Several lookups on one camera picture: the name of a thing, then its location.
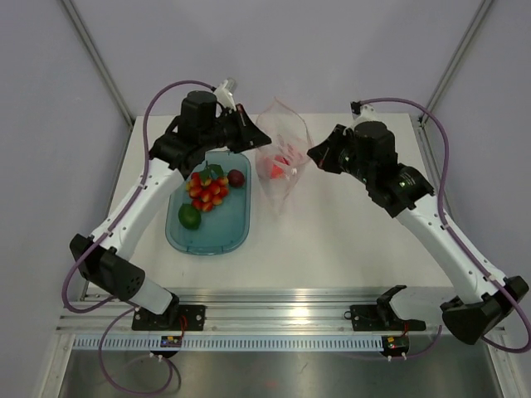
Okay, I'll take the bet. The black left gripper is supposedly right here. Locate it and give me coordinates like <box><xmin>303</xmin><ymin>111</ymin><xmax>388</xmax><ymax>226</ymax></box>
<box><xmin>200</xmin><ymin>104</ymin><xmax>270</xmax><ymax>154</ymax></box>

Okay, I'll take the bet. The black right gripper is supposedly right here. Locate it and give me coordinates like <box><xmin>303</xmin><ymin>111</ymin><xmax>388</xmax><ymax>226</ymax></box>
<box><xmin>309</xmin><ymin>125</ymin><xmax>373</xmax><ymax>186</ymax></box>

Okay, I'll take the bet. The clear pink zip top bag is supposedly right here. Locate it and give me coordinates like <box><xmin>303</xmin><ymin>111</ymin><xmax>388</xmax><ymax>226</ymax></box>
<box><xmin>255</xmin><ymin>99</ymin><xmax>313</xmax><ymax>215</ymax></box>

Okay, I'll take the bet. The dark purple fake plum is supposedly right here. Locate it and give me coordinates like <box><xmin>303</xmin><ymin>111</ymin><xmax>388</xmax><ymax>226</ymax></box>
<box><xmin>227</xmin><ymin>169</ymin><xmax>246</xmax><ymax>188</ymax></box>

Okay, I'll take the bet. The red yellow fake apple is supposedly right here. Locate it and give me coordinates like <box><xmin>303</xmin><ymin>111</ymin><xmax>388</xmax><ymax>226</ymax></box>
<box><xmin>266</xmin><ymin>155</ymin><xmax>292</xmax><ymax>179</ymax></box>

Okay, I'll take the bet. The red strawberry bunch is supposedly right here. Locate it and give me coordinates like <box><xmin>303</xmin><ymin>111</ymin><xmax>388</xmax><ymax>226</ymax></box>
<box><xmin>186</xmin><ymin>162</ymin><xmax>229</xmax><ymax>212</ymax></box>

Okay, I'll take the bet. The green fake lime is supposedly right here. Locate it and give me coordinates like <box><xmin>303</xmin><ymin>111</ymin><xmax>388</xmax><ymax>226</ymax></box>
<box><xmin>178</xmin><ymin>203</ymin><xmax>202</xmax><ymax>231</ymax></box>

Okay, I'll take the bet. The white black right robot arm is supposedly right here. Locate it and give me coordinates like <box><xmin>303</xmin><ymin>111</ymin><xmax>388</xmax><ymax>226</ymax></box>
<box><xmin>307</xmin><ymin>121</ymin><xmax>529</xmax><ymax>345</ymax></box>

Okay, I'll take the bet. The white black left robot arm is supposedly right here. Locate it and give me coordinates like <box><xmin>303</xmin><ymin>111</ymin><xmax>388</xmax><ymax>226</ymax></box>
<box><xmin>70</xmin><ymin>85</ymin><xmax>271</xmax><ymax>330</ymax></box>

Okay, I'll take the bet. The blue transparent plastic tray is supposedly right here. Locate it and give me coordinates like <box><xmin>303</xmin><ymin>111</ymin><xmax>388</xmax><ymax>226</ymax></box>
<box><xmin>165</xmin><ymin>151</ymin><xmax>251</xmax><ymax>255</ymax></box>

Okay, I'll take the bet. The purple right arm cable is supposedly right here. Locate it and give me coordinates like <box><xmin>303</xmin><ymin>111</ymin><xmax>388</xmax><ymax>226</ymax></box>
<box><xmin>350</xmin><ymin>97</ymin><xmax>531</xmax><ymax>362</ymax></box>

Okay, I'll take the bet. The aluminium mounting rail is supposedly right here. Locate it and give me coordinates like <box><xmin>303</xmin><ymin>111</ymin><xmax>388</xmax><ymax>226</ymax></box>
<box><xmin>56</xmin><ymin>288</ymin><xmax>455</xmax><ymax>336</ymax></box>

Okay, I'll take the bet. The right aluminium frame post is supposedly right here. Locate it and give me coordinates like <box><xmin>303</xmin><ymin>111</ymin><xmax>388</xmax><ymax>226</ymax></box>
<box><xmin>426</xmin><ymin>0</ymin><xmax>496</xmax><ymax>113</ymax></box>

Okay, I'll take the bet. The aluminium frame post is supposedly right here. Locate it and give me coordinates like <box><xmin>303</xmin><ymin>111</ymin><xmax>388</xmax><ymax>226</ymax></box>
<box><xmin>57</xmin><ymin>0</ymin><xmax>135</xmax><ymax>130</ymax></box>
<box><xmin>426</xmin><ymin>0</ymin><xmax>496</xmax><ymax>113</ymax></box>

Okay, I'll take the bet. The left aluminium frame post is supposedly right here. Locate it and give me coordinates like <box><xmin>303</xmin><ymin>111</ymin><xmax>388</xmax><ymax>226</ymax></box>
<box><xmin>57</xmin><ymin>0</ymin><xmax>135</xmax><ymax>130</ymax></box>

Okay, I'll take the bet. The white slotted cable duct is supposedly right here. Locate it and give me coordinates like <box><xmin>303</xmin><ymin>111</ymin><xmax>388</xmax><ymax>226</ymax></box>
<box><xmin>73</xmin><ymin>334</ymin><xmax>383</xmax><ymax>352</ymax></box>

